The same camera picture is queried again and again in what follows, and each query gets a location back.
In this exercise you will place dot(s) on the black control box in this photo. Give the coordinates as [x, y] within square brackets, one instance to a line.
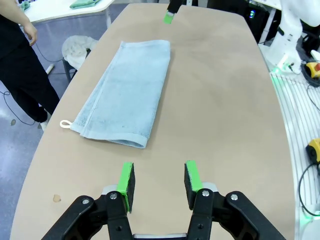
[252, 27]

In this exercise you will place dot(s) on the green terry towel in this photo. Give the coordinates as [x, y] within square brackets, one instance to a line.
[25, 6]
[82, 4]

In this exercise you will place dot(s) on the person's right hand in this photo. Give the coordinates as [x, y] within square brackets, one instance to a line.
[32, 33]

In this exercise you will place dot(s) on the black stool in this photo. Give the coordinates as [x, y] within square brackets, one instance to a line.
[65, 68]

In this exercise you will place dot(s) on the yellow emergency stop button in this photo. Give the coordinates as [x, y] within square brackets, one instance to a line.
[315, 150]
[313, 70]

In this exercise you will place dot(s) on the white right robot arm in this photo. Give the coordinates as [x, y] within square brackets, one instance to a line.
[287, 37]

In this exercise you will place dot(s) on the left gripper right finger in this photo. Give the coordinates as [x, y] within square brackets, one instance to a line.
[193, 182]

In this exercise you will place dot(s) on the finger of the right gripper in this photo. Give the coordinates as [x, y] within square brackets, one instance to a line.
[168, 18]

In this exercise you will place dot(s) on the light blue terry towel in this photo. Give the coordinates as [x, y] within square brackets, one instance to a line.
[125, 95]

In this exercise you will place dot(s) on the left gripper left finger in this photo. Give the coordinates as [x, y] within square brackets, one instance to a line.
[127, 185]

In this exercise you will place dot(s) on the white slotted base plate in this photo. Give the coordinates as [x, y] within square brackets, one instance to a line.
[295, 120]

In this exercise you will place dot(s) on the person in black clothes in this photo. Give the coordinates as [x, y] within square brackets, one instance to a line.
[20, 70]

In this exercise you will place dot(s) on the crumpled white cloth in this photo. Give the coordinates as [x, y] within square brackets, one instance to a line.
[75, 50]

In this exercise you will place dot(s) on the person's right forearm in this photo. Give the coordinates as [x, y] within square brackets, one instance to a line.
[15, 16]

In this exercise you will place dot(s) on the white side table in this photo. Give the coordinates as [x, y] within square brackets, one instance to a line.
[50, 13]

